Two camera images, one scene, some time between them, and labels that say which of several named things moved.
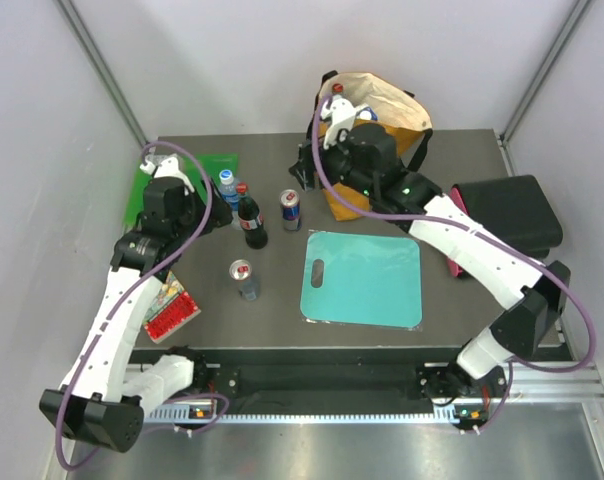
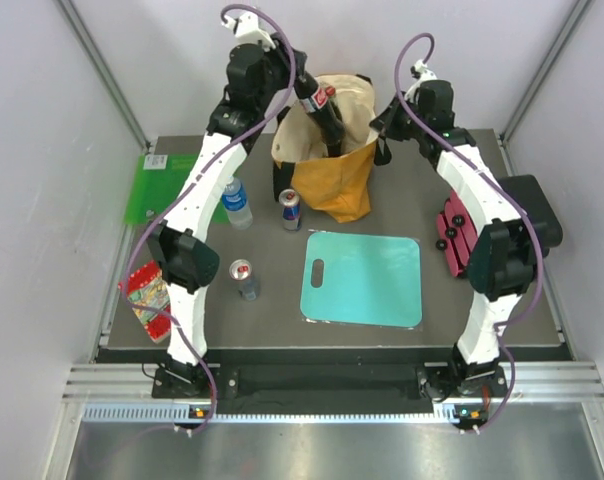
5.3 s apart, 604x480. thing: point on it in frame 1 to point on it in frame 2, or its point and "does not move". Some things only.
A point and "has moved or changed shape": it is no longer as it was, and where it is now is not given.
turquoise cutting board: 368,279 does not move
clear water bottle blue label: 229,190 does not move
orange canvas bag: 376,101 has moved or changed shape
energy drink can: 290,201 does not move
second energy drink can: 241,271 does not move
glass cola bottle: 250,218 has moved or changed shape
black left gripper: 220,214 to 278,54
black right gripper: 303,169 to 386,123
